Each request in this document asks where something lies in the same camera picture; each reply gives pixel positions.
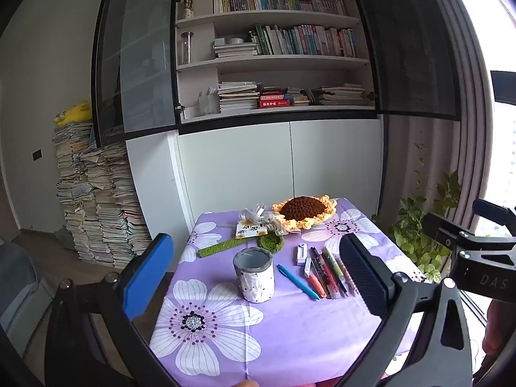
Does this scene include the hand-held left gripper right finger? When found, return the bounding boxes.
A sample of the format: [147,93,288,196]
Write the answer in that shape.
[340,233,472,387]

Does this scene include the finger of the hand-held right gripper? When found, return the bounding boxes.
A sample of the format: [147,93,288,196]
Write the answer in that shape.
[422,212,516,253]
[473,198,516,226]

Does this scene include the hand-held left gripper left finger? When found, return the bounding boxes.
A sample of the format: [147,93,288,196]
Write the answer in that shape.
[44,233,178,387]

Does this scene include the red pen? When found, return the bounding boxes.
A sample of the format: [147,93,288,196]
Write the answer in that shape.
[319,250,343,296]

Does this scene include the light green pen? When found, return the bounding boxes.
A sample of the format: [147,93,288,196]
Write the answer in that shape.
[322,247,344,280]

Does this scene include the dark green pen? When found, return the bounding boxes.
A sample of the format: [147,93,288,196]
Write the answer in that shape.
[310,247,334,300]

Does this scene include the orange pen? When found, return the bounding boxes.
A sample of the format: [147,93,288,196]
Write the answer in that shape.
[308,273,328,298]

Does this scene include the blue pen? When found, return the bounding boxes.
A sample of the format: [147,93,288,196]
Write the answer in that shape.
[277,265,320,300]

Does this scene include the white dotted pen holder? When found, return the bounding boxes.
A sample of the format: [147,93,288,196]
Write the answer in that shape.
[233,248,275,303]

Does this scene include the person's right forearm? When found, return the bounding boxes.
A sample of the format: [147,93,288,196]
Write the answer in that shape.
[481,300,516,375]

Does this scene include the green potted plant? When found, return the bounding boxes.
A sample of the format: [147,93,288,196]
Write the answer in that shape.
[373,133,462,283]

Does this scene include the purple floral tablecloth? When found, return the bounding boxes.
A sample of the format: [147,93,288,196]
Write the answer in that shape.
[149,197,428,387]

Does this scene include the green crochet stem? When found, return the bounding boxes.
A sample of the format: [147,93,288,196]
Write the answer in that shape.
[199,237,253,258]

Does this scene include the crochet sunflower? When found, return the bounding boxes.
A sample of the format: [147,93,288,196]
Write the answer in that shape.
[271,194,338,230]

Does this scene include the pile of books on floor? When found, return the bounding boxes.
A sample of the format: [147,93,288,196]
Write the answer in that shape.
[53,123,152,269]

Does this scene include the green crochet leaf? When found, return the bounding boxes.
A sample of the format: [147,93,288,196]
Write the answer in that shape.
[258,234,285,253]

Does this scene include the pink curtain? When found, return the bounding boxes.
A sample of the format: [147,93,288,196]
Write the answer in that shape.
[383,0,494,226]

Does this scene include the sunflower print card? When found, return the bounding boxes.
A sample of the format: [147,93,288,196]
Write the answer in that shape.
[236,221,269,239]

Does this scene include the pink clothing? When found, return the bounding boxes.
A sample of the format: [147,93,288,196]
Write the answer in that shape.
[310,378,363,387]

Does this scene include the clear wrapped snack packets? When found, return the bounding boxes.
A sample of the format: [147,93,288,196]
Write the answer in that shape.
[241,201,301,236]

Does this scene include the dark window panel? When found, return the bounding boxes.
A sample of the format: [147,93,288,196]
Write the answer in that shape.
[490,70,516,106]

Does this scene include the grey sofa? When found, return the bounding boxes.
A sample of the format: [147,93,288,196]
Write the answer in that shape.
[0,238,41,327]

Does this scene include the white bookcase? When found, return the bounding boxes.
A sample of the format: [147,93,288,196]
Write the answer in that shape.
[125,0,383,259]

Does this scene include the wide stack of worn books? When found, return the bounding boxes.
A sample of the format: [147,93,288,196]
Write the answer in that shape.
[312,84,367,106]

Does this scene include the yellow plush toy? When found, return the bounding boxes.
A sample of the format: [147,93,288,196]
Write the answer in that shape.
[55,100,93,126]

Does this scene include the clear pen cup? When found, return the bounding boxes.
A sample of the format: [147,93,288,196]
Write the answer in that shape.
[197,89,220,115]

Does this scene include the short stack of small books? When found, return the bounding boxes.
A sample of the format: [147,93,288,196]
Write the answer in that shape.
[288,88,313,106]

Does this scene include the dark cabinet door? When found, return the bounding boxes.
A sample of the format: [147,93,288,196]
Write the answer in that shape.
[344,0,462,122]

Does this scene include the red books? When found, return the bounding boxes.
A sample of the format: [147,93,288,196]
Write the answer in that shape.
[258,94,293,109]

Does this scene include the thick stack of white booklets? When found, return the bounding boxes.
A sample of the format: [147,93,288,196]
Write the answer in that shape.
[218,81,261,114]

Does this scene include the glass cabinet door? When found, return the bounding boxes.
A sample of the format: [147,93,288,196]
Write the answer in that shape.
[92,0,180,148]

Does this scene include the tall glass jar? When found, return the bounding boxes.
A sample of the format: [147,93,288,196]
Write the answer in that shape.
[180,31,194,64]

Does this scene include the row of green and white books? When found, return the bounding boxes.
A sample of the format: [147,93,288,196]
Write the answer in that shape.
[250,24,358,58]

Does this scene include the small stack of flat books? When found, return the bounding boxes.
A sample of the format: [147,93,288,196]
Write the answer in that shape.
[213,42,259,58]

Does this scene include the long row of upright books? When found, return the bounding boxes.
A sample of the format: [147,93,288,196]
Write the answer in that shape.
[213,0,347,16]

